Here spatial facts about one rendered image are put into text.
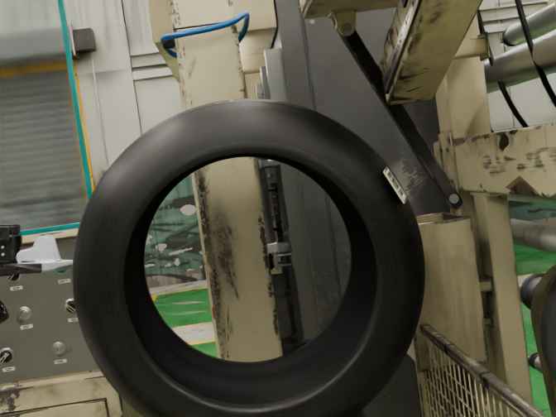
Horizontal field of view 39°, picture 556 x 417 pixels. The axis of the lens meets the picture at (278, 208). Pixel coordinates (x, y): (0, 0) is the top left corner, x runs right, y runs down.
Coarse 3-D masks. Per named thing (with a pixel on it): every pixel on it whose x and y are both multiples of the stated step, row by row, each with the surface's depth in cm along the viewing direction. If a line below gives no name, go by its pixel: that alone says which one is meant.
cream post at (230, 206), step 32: (192, 0) 159; (224, 0) 159; (224, 32) 159; (192, 64) 159; (224, 64) 160; (192, 96) 160; (224, 96) 160; (224, 160) 161; (224, 192) 161; (256, 192) 161; (224, 224) 161; (256, 224) 162; (224, 256) 162; (256, 256) 162; (224, 288) 162; (256, 288) 162; (224, 320) 162; (256, 320) 162; (224, 352) 162; (256, 352) 163
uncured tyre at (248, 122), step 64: (192, 128) 122; (256, 128) 121; (320, 128) 124; (128, 192) 121; (384, 192) 123; (128, 256) 148; (384, 256) 123; (128, 320) 122; (384, 320) 123; (128, 384) 122; (192, 384) 148; (256, 384) 150; (320, 384) 125; (384, 384) 128
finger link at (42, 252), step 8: (40, 240) 130; (48, 240) 130; (32, 248) 130; (40, 248) 130; (48, 248) 130; (16, 256) 130; (24, 256) 130; (32, 256) 130; (40, 256) 130; (48, 256) 130; (48, 264) 129; (56, 264) 130; (64, 264) 131; (72, 264) 132
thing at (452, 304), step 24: (432, 216) 176; (456, 216) 165; (432, 240) 157; (456, 240) 157; (432, 264) 157; (456, 264) 157; (432, 288) 157; (456, 288) 157; (432, 312) 157; (456, 312) 158; (480, 312) 158; (456, 336) 158; (480, 336) 158; (432, 360) 158; (480, 360) 158
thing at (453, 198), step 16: (352, 48) 155; (368, 64) 155; (368, 80) 157; (384, 96) 155; (400, 112) 156; (400, 128) 156; (416, 128) 156; (416, 144) 156; (432, 160) 156; (432, 176) 157; (448, 192) 157
